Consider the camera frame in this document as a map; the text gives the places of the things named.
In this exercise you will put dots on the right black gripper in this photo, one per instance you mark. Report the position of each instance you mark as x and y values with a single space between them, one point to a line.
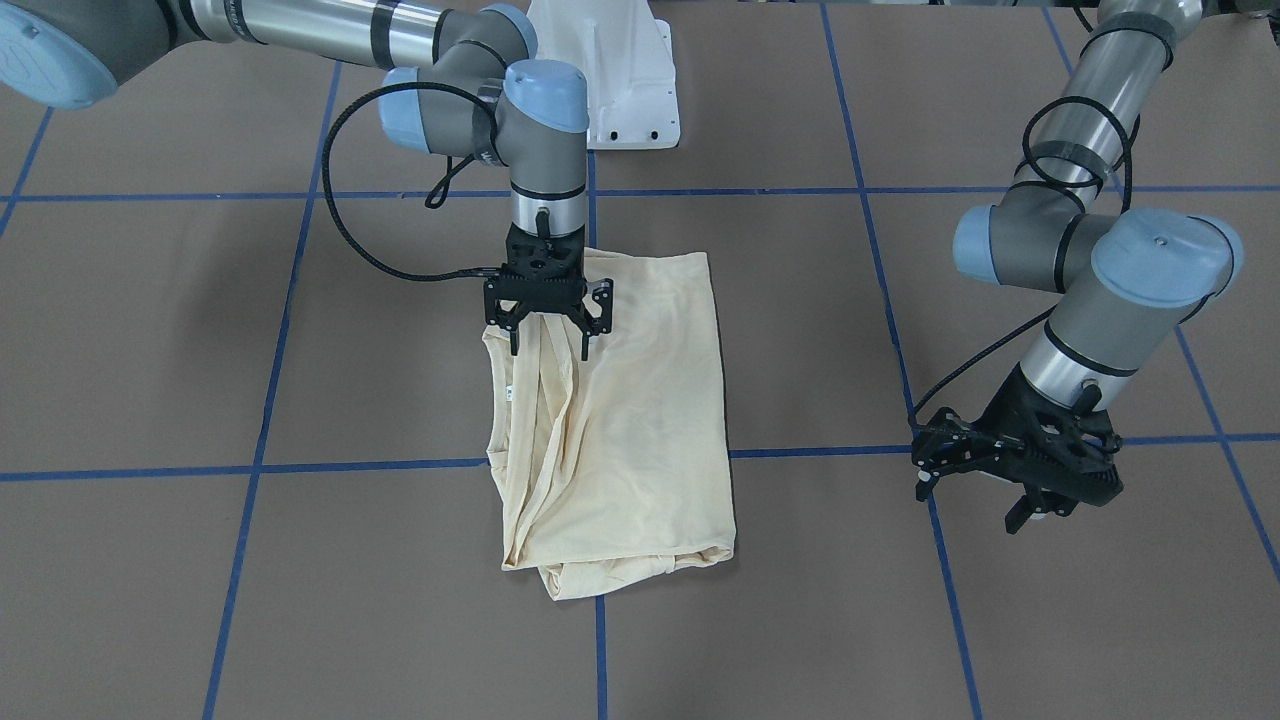
600 300

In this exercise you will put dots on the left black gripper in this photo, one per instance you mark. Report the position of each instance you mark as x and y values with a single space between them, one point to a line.
1003 420

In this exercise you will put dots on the cream long sleeve shirt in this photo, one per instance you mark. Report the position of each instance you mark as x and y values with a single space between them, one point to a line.
612 464

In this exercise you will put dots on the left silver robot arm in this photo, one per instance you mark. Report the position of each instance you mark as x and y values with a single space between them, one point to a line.
1126 277

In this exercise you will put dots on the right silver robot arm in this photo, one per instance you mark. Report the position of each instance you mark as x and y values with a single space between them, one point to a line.
470 87

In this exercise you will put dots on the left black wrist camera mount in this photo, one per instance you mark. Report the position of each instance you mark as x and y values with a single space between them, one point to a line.
949 445

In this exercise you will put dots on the white central pedestal column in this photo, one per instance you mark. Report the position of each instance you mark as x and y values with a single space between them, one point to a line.
627 57

